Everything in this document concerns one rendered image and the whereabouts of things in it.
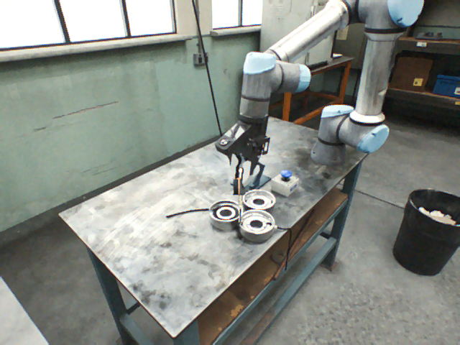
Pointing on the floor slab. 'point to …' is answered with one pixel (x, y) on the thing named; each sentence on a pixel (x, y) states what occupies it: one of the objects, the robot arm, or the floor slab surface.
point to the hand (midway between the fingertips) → (238, 181)
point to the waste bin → (428, 232)
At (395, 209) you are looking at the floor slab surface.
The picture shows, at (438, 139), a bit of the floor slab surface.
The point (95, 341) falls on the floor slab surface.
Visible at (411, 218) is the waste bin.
